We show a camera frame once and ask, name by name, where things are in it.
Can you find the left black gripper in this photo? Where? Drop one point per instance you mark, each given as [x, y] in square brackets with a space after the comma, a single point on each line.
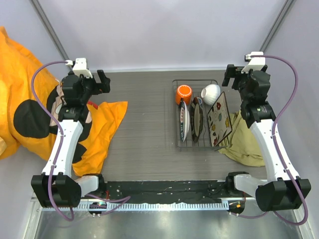
[104, 84]

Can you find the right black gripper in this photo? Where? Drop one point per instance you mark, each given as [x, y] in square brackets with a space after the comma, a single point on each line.
[235, 71]

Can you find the olive green cloth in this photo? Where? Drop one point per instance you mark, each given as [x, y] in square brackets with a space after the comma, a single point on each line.
[242, 146]

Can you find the white ribbed bowl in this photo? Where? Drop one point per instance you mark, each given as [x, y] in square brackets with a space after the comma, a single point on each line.
[210, 94]

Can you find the green rimmed white plate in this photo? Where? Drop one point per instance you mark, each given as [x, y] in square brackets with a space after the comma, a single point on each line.
[184, 120]

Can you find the slotted white cable duct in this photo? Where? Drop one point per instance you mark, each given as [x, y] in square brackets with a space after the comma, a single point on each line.
[88, 206]

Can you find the black wire dish rack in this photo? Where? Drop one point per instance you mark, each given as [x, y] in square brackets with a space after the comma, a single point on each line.
[206, 139]

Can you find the small blue cup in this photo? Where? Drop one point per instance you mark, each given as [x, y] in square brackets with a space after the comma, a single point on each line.
[197, 100]

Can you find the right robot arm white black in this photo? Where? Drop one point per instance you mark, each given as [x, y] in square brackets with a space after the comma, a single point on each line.
[280, 190]

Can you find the square floral plate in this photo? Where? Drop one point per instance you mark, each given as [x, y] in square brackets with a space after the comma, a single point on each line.
[219, 120]

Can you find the brown rimmed round plate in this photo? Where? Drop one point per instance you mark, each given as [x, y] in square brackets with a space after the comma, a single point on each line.
[196, 121]

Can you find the right aluminium frame post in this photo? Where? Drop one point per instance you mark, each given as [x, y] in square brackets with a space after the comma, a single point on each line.
[283, 13]

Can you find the orange mug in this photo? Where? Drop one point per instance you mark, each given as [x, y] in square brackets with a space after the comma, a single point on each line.
[183, 92]

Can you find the orange cartoon mouse cloth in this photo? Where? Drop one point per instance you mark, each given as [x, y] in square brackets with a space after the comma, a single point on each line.
[29, 97]

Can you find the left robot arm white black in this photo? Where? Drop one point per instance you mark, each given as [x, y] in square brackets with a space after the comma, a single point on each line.
[54, 187]

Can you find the left aluminium frame post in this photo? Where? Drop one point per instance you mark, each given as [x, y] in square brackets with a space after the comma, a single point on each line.
[49, 28]

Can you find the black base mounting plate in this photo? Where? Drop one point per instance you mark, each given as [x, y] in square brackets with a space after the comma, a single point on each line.
[169, 192]

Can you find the aluminium frame post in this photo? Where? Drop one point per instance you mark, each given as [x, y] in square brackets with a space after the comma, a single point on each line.
[49, 28]
[283, 13]

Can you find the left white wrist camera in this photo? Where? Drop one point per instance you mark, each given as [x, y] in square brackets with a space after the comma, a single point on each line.
[80, 67]

